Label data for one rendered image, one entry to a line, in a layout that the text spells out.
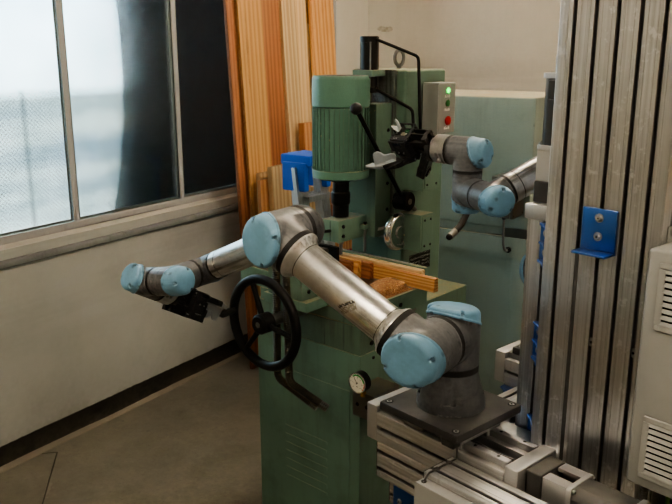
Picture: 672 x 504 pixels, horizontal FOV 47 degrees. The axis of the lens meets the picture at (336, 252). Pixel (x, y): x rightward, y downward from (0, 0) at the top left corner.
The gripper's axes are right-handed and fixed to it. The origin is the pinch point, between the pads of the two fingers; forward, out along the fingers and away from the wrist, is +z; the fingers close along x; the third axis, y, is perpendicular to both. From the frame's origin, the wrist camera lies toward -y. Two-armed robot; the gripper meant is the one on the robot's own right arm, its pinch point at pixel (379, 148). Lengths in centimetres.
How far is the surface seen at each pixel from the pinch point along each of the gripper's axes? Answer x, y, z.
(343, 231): 13.5, -25.3, 18.8
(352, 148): -3.3, -5.3, 14.7
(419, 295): 21.8, -39.2, -8.2
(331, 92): -10.7, 10.0, 18.9
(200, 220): -11, -81, 158
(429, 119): -30.6, -20.3, 8.3
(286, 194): -44, -95, 133
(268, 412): 66, -63, 40
